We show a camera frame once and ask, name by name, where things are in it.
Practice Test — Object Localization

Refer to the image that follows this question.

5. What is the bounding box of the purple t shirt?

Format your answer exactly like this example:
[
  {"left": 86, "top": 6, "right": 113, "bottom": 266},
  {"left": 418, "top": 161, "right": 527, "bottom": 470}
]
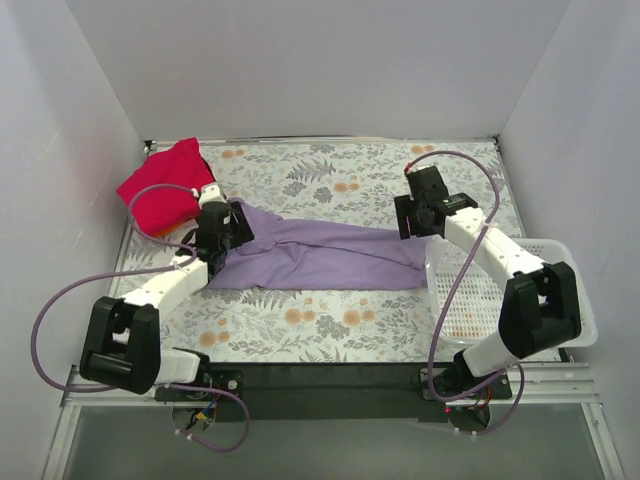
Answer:
[{"left": 207, "top": 201, "right": 427, "bottom": 291}]

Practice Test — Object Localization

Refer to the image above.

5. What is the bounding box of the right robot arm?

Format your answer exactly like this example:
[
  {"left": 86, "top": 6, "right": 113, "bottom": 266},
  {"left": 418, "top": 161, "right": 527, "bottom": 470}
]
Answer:
[{"left": 394, "top": 166, "right": 582, "bottom": 398}]

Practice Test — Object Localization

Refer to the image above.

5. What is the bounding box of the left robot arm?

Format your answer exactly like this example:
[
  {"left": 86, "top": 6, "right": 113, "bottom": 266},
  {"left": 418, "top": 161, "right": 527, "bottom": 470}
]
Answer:
[{"left": 79, "top": 200, "right": 254, "bottom": 400}]

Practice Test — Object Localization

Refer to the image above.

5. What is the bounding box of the orange folded t shirt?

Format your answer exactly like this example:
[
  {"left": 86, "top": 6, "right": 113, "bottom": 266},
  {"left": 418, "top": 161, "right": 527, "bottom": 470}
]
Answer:
[{"left": 151, "top": 219, "right": 196, "bottom": 239}]

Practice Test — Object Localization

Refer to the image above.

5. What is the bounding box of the red folded t shirt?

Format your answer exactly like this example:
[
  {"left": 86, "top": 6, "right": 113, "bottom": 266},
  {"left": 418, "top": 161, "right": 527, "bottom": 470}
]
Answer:
[{"left": 116, "top": 137, "right": 215, "bottom": 235}]

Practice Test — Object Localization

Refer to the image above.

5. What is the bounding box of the white plastic basket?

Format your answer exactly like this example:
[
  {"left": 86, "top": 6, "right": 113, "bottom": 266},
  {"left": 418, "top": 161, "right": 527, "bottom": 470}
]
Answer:
[{"left": 422, "top": 237, "right": 598, "bottom": 351}]

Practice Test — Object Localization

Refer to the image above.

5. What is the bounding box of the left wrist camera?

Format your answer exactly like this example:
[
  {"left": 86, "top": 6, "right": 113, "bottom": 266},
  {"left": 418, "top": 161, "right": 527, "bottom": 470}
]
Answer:
[{"left": 191, "top": 182, "right": 226, "bottom": 209}]

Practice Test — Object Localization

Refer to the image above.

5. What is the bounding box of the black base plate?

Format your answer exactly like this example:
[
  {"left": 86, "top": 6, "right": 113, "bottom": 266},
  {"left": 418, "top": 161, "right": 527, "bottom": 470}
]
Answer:
[{"left": 154, "top": 361, "right": 511, "bottom": 422}]

